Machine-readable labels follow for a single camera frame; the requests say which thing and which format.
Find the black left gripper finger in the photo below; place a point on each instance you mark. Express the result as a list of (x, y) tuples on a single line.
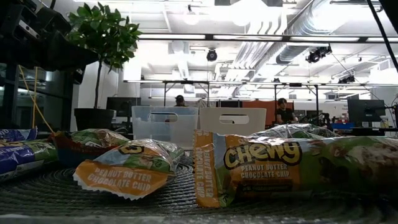
[(68, 56)]

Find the green orange snack wrapper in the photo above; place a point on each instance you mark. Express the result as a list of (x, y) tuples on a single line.
[(93, 138)]

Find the blue oatmeal raisin granola bar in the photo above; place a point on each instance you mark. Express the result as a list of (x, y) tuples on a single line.
[(15, 134), (21, 157)]

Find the green leafy plant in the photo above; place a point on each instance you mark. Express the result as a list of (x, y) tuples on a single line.
[(102, 34)]

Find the black framed glass partition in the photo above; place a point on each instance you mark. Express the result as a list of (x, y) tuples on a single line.
[(66, 102)]

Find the black plant pot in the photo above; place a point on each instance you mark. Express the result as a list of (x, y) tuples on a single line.
[(93, 119)]

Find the black computer monitor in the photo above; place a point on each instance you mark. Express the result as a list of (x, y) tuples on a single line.
[(124, 105), (365, 110)]

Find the clear plastic bin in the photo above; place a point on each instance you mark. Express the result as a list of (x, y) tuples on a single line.
[(149, 133)]

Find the person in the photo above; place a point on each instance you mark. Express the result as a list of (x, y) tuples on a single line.
[(284, 115), (179, 100)]

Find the white plastic bin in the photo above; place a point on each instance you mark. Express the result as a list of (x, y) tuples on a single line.
[(211, 124)]

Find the dark grey round woven mat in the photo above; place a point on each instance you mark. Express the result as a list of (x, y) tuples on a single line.
[(180, 202)]

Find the orange partition panel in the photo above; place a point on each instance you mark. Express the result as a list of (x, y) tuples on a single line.
[(270, 115)]

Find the long ceiling light bar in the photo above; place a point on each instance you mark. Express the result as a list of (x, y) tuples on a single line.
[(280, 38)]

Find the black ceiling spotlight cluster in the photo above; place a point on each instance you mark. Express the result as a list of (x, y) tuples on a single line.
[(317, 55), (346, 80)]

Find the blue crate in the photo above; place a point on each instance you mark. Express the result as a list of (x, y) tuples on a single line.
[(342, 126)]

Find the black background rig frame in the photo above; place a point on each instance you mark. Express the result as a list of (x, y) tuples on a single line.
[(186, 82), (317, 99)]

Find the black hanging ceiling camera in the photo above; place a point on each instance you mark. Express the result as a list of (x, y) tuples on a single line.
[(211, 55)]

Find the silver ventilation duct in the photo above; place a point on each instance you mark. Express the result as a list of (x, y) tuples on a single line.
[(298, 37)]

